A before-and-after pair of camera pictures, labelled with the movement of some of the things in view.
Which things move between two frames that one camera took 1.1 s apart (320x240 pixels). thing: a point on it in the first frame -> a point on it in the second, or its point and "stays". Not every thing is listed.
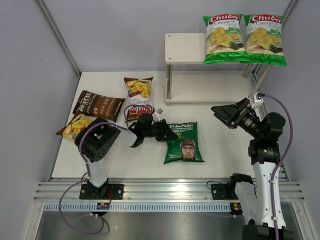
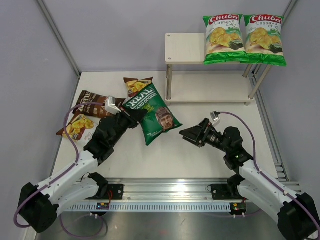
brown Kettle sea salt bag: [91, 104] stays
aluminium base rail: [144, 194] stays
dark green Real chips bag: [186, 146] -> [158, 118]
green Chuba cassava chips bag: [263, 43] stays
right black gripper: [232, 115] -> [202, 131]
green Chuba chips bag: [224, 39] stays
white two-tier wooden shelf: [189, 80] stays
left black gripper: [169, 134] -> [136, 116]
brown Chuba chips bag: [69, 130] stays
